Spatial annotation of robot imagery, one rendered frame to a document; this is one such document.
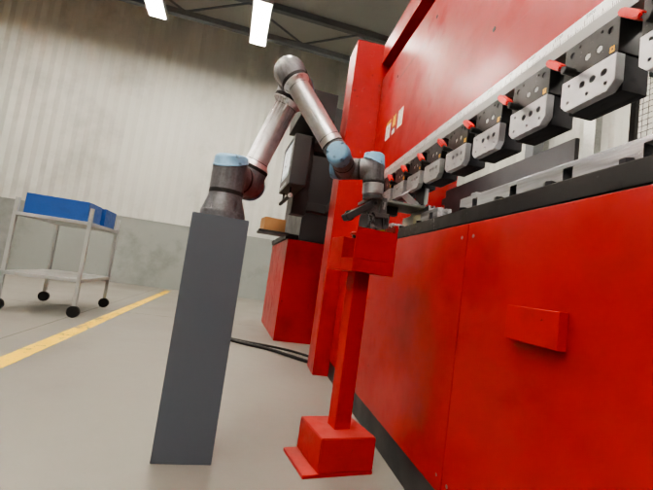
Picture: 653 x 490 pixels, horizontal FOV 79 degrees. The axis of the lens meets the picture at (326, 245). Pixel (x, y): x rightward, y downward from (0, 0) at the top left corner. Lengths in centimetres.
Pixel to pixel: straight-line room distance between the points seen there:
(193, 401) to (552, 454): 97
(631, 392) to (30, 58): 994
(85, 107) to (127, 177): 155
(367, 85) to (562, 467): 255
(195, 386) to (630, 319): 112
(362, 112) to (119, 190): 666
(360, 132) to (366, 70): 45
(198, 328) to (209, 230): 31
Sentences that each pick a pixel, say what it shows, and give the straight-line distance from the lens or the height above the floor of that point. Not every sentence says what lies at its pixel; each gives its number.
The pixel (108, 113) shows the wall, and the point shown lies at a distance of 928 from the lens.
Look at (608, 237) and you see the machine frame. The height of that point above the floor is 75.
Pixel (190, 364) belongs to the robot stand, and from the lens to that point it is 135.
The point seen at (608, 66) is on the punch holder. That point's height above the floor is 115.
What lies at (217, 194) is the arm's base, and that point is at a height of 85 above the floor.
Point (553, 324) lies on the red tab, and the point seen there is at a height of 60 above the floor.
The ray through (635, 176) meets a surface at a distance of 80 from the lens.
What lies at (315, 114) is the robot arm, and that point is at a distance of 137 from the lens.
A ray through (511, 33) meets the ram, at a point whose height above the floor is 146.
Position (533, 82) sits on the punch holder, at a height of 123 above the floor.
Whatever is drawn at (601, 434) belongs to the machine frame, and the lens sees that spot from 80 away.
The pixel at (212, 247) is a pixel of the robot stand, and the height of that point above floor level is 67.
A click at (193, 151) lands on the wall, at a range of 882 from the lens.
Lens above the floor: 62
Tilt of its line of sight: 5 degrees up
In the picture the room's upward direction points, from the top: 8 degrees clockwise
